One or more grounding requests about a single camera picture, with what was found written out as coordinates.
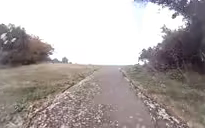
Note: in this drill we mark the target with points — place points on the clump of trees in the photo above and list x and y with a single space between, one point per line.
20 48

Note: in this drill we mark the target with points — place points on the dark overhanging trees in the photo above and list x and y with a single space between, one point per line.
190 46

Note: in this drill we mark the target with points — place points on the grass verge with leaves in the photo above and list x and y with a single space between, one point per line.
176 93

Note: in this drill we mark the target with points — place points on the small distant tree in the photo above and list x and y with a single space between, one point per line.
65 60

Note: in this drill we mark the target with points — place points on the grey asphalt path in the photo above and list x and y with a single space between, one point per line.
111 90

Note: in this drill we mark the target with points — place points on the dry grass field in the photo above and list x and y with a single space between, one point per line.
26 83

